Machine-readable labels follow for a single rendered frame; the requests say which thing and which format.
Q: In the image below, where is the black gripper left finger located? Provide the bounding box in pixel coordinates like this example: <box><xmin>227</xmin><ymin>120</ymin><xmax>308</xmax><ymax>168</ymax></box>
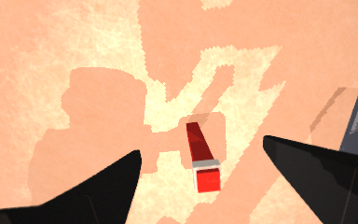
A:
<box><xmin>0</xmin><ymin>149</ymin><xmax>142</xmax><ymax>224</ymax></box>

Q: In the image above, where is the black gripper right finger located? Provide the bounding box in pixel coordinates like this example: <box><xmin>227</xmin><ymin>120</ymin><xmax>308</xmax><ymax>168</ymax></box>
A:
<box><xmin>263</xmin><ymin>135</ymin><xmax>358</xmax><ymax>224</ymax></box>

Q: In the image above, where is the pale lavender square panel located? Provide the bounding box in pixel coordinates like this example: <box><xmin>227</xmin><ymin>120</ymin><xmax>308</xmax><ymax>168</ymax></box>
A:
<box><xmin>339</xmin><ymin>96</ymin><xmax>358</xmax><ymax>154</ymax></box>

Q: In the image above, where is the red peg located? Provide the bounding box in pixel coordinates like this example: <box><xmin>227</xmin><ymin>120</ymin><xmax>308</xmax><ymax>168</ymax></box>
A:
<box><xmin>186</xmin><ymin>122</ymin><xmax>222</xmax><ymax>193</ymax></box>

